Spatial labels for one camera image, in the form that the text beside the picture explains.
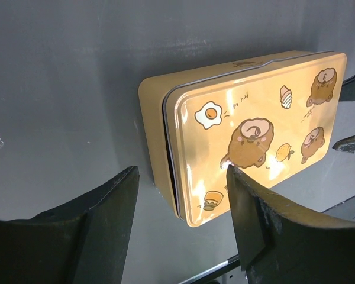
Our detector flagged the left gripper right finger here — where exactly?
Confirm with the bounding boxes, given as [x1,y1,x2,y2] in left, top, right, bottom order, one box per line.
[226,166,355,283]

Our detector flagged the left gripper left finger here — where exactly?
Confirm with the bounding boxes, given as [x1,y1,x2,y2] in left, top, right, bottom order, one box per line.
[0,166,140,283]

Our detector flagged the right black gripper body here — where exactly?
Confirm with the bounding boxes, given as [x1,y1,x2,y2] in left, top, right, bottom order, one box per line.
[319,196,355,225]

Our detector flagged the gold cookie tin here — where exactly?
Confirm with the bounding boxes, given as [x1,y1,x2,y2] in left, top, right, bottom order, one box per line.
[138,50,335,220]

